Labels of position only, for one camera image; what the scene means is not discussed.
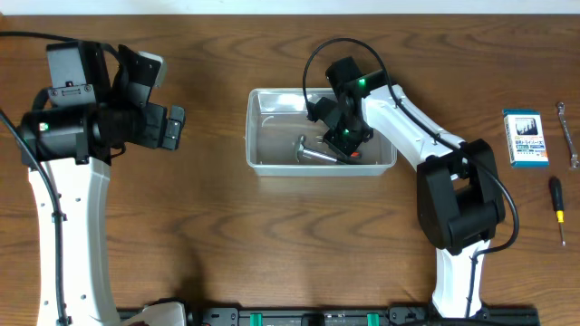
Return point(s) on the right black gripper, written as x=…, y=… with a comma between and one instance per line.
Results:
x=332, y=139

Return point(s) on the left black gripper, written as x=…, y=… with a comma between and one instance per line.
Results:
x=154, y=125

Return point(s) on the small claw hammer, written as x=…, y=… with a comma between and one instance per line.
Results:
x=301, y=151

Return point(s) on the clear plastic container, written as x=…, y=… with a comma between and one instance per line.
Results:
x=276, y=117

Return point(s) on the blue white cardboard box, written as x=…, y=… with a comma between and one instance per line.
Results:
x=525, y=138

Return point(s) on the black yellow screwdriver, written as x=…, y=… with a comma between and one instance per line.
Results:
x=556, y=192

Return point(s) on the silver double-ended wrench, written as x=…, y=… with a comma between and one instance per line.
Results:
x=561, y=112

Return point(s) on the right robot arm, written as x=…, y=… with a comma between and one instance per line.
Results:
x=459, y=205

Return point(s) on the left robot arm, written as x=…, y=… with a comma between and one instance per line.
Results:
x=97, y=104

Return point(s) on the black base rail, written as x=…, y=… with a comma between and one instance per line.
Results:
x=331, y=316

